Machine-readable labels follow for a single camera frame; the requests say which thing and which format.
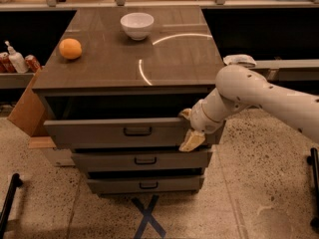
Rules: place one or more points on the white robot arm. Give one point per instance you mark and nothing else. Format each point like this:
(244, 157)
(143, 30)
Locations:
(237, 88)

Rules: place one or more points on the orange fruit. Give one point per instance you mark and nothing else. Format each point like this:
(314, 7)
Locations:
(70, 48)

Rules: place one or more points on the grey drawer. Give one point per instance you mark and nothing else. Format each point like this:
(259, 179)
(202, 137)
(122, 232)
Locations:
(145, 184)
(117, 133)
(141, 160)

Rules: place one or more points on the grey bottom drawer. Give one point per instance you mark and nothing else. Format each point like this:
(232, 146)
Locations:
(145, 184)

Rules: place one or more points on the brown cardboard box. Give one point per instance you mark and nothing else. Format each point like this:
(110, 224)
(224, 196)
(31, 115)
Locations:
(29, 113)

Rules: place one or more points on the black right base leg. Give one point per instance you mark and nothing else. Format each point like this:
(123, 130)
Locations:
(313, 161)

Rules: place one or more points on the white box with wooden top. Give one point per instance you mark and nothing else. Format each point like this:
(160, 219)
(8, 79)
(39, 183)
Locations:
(56, 156)

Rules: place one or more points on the grey middle drawer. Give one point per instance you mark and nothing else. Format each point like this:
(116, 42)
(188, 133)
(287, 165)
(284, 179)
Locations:
(141, 160)

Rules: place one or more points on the folded white cloth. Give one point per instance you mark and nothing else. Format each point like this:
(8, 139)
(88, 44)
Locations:
(240, 59)

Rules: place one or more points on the black left base leg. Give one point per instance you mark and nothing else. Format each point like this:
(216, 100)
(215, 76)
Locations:
(14, 184)

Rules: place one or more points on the grey drawer cabinet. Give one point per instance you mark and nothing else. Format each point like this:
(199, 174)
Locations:
(119, 78)

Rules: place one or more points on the white ceramic bowl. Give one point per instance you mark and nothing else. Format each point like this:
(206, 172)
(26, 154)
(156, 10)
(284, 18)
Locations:
(137, 25)

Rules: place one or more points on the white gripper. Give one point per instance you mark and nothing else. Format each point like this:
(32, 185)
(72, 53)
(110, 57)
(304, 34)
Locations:
(200, 119)

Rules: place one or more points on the white squeeze bottle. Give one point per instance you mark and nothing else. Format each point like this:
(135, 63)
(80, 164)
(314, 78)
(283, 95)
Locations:
(16, 59)

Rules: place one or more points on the red soda can at edge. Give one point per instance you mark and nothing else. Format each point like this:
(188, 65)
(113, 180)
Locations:
(5, 64)

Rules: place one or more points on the black base leg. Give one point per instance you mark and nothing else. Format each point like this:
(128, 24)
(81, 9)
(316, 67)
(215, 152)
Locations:
(14, 184)
(313, 161)

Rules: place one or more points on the grey top drawer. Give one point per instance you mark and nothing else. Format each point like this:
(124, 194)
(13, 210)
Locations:
(117, 133)

